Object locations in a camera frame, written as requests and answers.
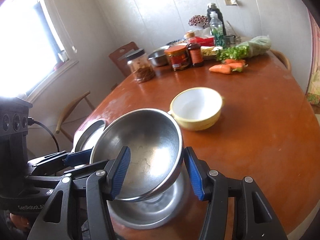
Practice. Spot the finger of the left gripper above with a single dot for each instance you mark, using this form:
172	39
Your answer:
78	158
100	169

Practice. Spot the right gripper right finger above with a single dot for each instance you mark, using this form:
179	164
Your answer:
209	186

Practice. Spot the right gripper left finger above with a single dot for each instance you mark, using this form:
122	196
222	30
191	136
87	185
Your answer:
102	186

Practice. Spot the round metal pan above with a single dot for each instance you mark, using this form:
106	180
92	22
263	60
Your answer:
90	136

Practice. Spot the wide stainless steel bowl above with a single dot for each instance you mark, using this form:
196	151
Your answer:
154	212

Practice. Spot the deep stainless steel bowl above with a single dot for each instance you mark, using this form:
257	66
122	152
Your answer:
155	141

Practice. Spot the yellow bowl with handle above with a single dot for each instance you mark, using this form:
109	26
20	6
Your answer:
197	109

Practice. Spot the person's left hand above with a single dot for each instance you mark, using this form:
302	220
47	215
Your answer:
20	222

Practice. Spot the brown wooden slat chair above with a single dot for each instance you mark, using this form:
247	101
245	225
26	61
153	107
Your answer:
118	57

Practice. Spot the plastic jar with black lid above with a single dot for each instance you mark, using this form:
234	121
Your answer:
140	66

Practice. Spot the front orange carrot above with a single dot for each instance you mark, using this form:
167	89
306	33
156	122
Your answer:
221	68

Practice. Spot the orange carrot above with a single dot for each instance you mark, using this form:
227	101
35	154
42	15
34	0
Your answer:
221	68
236	65

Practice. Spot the window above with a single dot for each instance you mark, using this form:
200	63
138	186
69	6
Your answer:
35	47

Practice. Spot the rear orange carrot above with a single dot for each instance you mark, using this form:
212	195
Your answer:
236	65

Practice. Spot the metal bowl behind jars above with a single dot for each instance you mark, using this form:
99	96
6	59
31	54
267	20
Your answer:
158	57

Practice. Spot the brown sauce bottle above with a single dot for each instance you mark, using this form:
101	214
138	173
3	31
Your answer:
194	50

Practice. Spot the red lidded tin jar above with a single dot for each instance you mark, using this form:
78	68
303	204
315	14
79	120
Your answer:
177	57

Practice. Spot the red snack package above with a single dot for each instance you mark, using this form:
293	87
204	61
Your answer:
205	41

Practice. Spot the bag of green vegetables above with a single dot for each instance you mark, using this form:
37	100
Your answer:
254	47

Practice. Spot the clear bottle with green contents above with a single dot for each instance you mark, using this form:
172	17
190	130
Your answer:
217	30

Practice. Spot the black thermos bottle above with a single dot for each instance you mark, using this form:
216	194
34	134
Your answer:
213	8

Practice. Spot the wall power socket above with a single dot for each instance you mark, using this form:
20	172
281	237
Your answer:
231	2

